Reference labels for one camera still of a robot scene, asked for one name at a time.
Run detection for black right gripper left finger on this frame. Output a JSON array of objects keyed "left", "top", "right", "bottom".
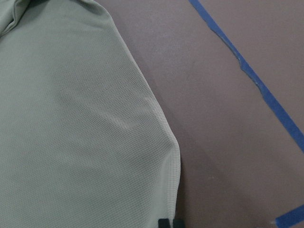
[{"left": 158, "top": 218, "right": 169, "bottom": 228}]

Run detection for sage green long-sleeve shirt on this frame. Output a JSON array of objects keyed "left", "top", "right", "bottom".
[{"left": 0, "top": 0, "right": 181, "bottom": 228}]

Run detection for blue tape grid lines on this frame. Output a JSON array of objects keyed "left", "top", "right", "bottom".
[{"left": 190, "top": 0, "right": 304, "bottom": 228}]

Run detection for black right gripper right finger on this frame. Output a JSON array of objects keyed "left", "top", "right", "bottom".
[{"left": 172, "top": 219, "right": 184, "bottom": 228}]

